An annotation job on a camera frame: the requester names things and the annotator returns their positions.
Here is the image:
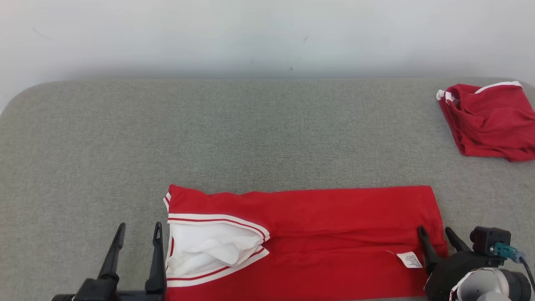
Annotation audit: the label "teal plug camera cable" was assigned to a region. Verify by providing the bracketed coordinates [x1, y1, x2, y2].
[490, 242, 535, 290]

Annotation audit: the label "red and white shirt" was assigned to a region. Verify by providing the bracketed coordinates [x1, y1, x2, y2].
[163, 184, 449, 301]

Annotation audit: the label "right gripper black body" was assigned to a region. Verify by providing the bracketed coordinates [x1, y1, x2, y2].
[424, 250, 505, 301]

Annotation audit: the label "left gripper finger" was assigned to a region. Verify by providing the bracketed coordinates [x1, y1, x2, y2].
[145, 222, 168, 292]
[98, 222, 126, 283]

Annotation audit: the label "red shorts with white stripe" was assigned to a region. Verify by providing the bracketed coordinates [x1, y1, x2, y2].
[436, 81, 535, 163]

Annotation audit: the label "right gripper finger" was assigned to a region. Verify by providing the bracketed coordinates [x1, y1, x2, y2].
[445, 227, 471, 254]
[417, 226, 443, 275]

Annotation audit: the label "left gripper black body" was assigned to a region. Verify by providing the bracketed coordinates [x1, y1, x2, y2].
[118, 291, 168, 301]

